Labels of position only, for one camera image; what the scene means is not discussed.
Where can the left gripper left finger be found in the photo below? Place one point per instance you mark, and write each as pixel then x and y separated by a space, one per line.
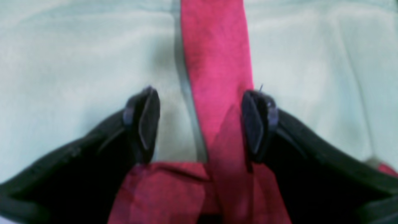
pixel 78 182

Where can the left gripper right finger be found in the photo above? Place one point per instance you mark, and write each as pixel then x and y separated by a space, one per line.
pixel 319 183

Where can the red long-sleeve T-shirt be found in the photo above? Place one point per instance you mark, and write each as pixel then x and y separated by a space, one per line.
pixel 229 188

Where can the green table cloth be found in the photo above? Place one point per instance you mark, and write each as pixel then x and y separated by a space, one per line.
pixel 66 65

